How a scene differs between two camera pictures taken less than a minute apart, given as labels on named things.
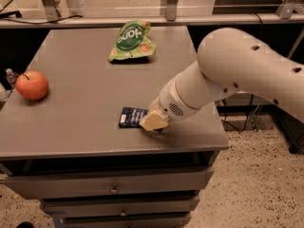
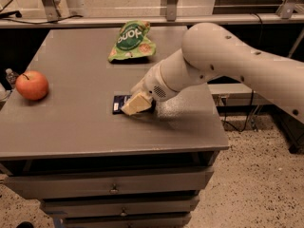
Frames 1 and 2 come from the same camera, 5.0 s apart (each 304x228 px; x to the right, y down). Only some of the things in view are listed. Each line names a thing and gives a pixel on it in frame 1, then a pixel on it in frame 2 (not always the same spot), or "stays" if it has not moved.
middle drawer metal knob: [123, 214] stays
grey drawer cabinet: [66, 151] stays
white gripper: [171, 104] -> [152, 84]
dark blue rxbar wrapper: [130, 117] -> [119, 100]
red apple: [31, 85] stays
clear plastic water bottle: [10, 77] stays
